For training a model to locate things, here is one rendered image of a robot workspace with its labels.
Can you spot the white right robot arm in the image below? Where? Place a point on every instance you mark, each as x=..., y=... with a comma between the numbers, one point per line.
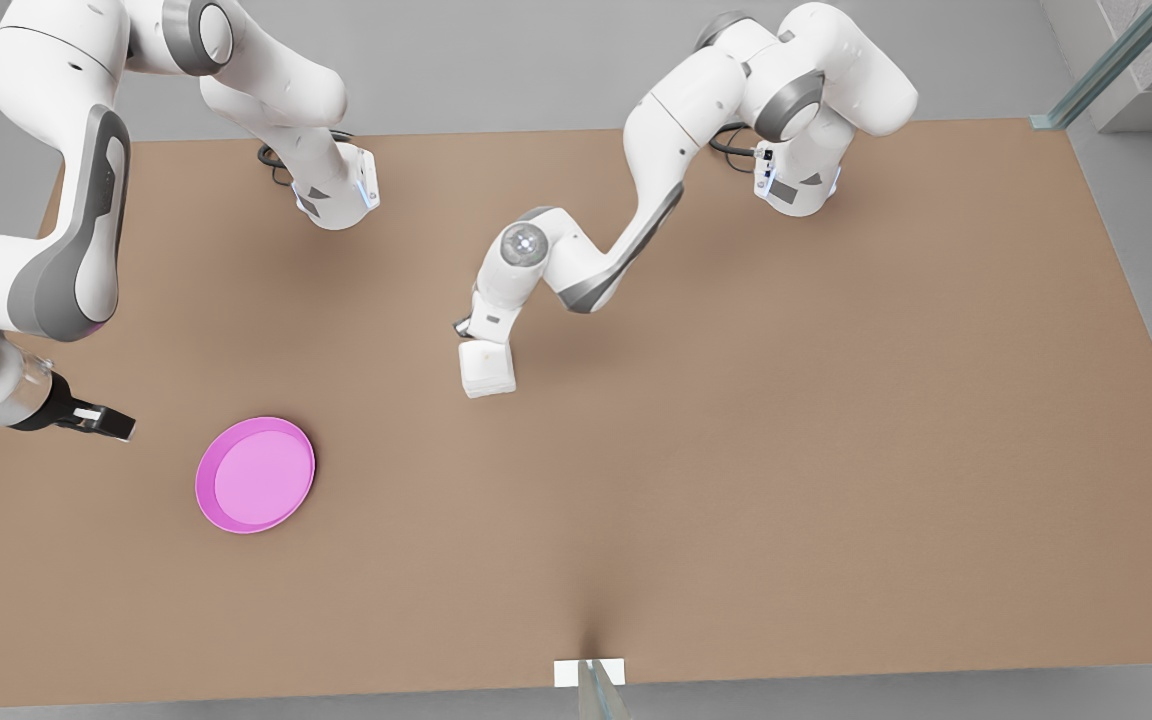
x=66, y=200

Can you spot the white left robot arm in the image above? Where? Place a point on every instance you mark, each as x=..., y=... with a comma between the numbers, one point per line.
x=656, y=140

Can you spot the pink round plate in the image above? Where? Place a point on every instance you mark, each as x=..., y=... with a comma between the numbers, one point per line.
x=255, y=476

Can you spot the white post foot plate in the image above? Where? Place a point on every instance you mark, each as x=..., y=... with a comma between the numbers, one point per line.
x=568, y=673

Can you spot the silver frame post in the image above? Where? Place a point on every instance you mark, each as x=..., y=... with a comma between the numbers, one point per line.
x=1111, y=62
x=600, y=695

